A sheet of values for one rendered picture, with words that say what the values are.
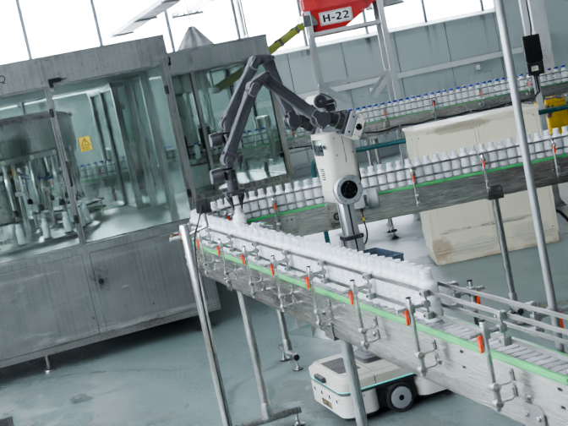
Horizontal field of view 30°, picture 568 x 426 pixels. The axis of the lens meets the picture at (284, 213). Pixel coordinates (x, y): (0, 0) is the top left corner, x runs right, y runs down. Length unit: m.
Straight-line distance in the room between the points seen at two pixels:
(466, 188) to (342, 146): 1.51
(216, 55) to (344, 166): 5.01
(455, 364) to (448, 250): 6.11
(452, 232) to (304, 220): 2.65
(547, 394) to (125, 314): 5.97
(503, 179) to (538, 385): 4.25
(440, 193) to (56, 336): 3.23
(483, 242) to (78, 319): 3.46
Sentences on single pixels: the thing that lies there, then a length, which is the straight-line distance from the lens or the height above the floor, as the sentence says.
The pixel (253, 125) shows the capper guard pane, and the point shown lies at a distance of 10.49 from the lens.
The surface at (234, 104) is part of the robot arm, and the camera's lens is 5.68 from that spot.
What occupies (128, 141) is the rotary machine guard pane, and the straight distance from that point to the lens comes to 8.29.
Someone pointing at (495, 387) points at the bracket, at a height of 0.93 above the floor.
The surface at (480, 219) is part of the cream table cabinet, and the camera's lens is 9.21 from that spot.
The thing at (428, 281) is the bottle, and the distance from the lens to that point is 3.23.
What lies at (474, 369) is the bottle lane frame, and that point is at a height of 0.92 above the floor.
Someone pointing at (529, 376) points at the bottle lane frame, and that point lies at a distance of 2.73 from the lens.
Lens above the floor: 1.80
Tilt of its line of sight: 7 degrees down
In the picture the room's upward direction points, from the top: 12 degrees counter-clockwise
